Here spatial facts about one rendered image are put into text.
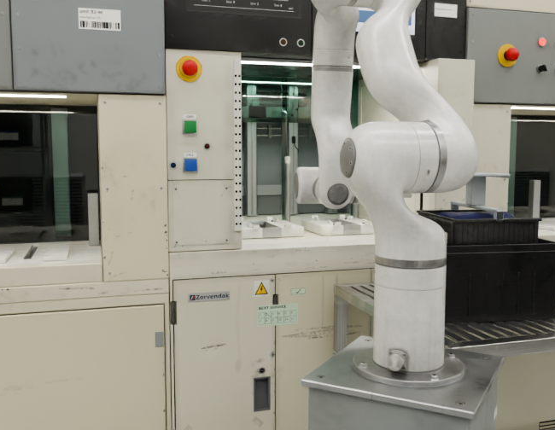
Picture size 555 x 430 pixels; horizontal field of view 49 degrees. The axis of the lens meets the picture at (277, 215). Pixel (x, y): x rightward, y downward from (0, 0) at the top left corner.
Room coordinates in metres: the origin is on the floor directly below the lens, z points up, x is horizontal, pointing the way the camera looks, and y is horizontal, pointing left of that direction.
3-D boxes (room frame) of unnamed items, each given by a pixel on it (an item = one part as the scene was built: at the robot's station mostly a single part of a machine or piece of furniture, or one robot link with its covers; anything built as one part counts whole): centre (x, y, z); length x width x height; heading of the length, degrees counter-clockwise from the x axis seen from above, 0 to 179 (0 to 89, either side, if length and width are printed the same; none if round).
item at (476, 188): (1.47, -0.47, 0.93); 0.24 x 0.20 x 0.32; 9
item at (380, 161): (1.03, -0.20, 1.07); 0.19 x 0.12 x 0.24; 107
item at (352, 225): (2.07, -0.21, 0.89); 0.22 x 0.21 x 0.04; 17
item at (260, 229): (1.99, 0.05, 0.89); 0.22 x 0.21 x 0.04; 17
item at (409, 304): (1.04, -0.23, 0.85); 0.19 x 0.19 x 0.18
